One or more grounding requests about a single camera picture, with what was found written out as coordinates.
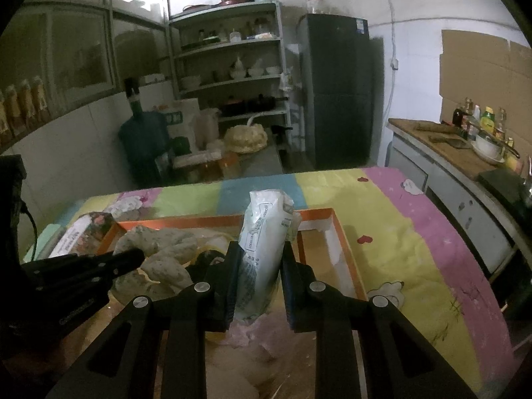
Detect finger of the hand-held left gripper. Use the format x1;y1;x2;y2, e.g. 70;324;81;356
21;249;145;300

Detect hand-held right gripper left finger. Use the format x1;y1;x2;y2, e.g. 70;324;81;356
45;241;244;399

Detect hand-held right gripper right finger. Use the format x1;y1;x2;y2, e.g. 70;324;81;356
279;241;478;399

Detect orange rimmed cardboard box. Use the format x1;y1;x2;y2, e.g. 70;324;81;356
95;208;370;399

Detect pink towel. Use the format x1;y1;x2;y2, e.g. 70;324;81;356
216;314;292;350

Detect white plastic packet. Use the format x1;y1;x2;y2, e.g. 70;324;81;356
233;189;302;327

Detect beige fuzzy cloth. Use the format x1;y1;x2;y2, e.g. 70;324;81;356
111;224;200;300

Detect floral tissue pack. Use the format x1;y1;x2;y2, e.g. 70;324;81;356
49;212;116;258

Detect pale green carton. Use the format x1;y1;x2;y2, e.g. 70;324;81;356
27;222;63;260

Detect blue water jug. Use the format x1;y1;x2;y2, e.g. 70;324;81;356
117;77;172;188

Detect pale yellow cabbage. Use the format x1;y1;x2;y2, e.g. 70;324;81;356
224;124;269;153

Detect orange juice bottle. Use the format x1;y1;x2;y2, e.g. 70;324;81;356
32;75;51;123
0;89;11;144
5;84;22;136
19;80;36;129

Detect pink plastic bag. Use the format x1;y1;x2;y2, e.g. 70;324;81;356
195;108;221;150

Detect white sack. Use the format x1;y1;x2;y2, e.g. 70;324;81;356
164;98;200;154

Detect white kitchen counter cabinet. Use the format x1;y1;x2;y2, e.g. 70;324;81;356
386;118;532;287

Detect black pans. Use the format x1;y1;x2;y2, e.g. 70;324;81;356
219;93;290;118

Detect wooden cutting board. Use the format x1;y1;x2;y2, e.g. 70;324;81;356
388;118;497;180

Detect dark grey refrigerator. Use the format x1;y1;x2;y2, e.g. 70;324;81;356
297;13;375;171

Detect interior glass window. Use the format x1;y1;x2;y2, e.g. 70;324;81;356
0;0;169;104

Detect row of white bowls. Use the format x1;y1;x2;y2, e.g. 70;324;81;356
180;56;282;90

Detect kitchen cleaver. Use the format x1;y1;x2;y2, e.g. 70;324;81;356
429;134;472;150

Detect black induction cooker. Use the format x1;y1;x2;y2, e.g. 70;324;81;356
477;167;532;217

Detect white bowl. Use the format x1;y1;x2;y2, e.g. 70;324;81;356
473;133;507;164

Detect white metal shelf rack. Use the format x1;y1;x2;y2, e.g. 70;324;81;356
167;1;292;134

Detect row of jars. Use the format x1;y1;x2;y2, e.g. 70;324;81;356
183;17;277;46

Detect cluster of condiment bottles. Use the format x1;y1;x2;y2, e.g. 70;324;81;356
452;97;511;144

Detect cardboard wall sheets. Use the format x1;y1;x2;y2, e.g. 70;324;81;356
440;29;532;163

